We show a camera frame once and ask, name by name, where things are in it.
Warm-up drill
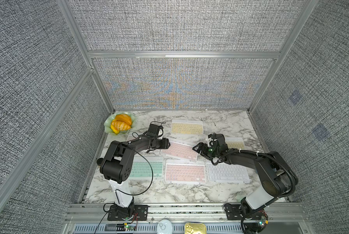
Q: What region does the orange bread pastry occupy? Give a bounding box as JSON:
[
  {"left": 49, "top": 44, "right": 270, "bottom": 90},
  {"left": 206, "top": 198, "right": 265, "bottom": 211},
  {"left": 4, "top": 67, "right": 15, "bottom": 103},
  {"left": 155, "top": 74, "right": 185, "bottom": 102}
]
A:
[{"left": 110, "top": 114, "right": 133, "bottom": 134}]

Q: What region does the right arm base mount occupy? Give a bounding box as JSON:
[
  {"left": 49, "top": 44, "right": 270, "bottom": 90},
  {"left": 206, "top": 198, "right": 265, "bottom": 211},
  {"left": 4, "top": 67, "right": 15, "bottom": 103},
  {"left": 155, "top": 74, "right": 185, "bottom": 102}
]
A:
[{"left": 223, "top": 203, "right": 269, "bottom": 234}]

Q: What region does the green leaf-shaped plate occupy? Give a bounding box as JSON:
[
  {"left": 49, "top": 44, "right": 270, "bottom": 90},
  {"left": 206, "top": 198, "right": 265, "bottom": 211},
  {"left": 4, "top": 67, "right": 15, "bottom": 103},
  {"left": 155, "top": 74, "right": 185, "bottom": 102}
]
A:
[{"left": 103, "top": 112, "right": 136, "bottom": 135}]

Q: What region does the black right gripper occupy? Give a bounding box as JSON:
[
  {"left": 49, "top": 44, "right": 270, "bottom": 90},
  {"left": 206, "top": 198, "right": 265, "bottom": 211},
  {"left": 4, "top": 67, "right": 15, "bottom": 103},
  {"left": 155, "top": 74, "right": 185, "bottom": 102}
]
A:
[{"left": 190, "top": 142, "right": 219, "bottom": 160}]

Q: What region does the white keyboard front right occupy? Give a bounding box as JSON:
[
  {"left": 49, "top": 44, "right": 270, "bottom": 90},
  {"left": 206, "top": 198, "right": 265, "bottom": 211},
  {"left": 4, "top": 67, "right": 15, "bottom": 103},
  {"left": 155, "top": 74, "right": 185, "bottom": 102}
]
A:
[{"left": 206, "top": 163, "right": 251, "bottom": 184}]

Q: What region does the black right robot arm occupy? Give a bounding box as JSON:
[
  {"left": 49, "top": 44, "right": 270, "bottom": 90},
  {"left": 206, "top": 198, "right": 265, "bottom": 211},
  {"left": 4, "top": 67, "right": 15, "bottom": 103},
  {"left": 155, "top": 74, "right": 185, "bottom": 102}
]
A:
[{"left": 193, "top": 133, "right": 298, "bottom": 218}]

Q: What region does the aluminium front rail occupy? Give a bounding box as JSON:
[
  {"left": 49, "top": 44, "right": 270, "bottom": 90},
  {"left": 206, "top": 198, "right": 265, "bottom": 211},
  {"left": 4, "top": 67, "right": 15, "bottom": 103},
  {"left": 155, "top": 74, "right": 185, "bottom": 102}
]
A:
[{"left": 61, "top": 203, "right": 315, "bottom": 234}]

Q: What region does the pink keyboard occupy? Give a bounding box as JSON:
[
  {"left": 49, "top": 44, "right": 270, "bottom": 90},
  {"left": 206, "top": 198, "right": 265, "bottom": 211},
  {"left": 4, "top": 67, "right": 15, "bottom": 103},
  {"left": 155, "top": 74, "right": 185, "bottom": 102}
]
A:
[
  {"left": 161, "top": 138, "right": 198, "bottom": 162},
  {"left": 164, "top": 160, "right": 207, "bottom": 184},
  {"left": 126, "top": 133, "right": 144, "bottom": 141}
]

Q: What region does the green keyboard front left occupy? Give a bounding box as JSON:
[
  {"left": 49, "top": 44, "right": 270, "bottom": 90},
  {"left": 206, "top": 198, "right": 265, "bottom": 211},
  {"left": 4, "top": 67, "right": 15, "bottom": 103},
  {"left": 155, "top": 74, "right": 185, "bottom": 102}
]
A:
[{"left": 128, "top": 157, "right": 164, "bottom": 180}]

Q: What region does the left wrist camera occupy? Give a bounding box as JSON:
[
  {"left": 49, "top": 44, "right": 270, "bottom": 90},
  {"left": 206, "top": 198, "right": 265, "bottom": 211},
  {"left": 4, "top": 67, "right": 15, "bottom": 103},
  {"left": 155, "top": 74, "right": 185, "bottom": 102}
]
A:
[{"left": 147, "top": 122, "right": 163, "bottom": 138}]

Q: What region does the yellow keyboard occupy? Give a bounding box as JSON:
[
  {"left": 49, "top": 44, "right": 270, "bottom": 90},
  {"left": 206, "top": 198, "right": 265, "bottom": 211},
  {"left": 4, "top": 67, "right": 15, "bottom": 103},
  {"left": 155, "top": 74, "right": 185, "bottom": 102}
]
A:
[{"left": 171, "top": 120, "right": 203, "bottom": 135}]

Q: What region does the gold metal tin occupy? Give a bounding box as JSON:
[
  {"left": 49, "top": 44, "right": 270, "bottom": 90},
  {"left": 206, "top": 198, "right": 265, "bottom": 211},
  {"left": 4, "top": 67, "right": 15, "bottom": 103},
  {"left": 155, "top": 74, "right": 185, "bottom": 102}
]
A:
[{"left": 184, "top": 223, "right": 207, "bottom": 234}]

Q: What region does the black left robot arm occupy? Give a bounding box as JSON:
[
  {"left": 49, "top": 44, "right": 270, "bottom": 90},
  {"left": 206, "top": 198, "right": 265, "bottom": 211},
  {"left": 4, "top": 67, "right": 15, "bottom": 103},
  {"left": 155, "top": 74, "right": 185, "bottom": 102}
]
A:
[{"left": 97, "top": 135, "right": 170, "bottom": 208}]

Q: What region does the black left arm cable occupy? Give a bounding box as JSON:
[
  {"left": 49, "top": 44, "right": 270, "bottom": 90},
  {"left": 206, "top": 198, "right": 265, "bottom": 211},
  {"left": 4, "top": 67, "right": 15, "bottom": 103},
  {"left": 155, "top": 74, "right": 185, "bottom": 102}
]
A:
[{"left": 93, "top": 149, "right": 154, "bottom": 234}]

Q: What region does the yellow keyboard mid right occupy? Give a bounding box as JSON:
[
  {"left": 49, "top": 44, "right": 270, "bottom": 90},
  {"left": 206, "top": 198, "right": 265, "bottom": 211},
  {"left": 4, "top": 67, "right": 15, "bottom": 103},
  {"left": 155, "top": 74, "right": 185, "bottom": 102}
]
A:
[{"left": 225, "top": 137, "right": 245, "bottom": 150}]

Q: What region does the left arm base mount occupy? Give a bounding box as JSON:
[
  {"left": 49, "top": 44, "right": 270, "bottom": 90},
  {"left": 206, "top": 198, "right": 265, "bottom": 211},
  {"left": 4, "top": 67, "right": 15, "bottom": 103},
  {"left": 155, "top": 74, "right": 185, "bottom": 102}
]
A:
[{"left": 107, "top": 204, "right": 149, "bottom": 222}]

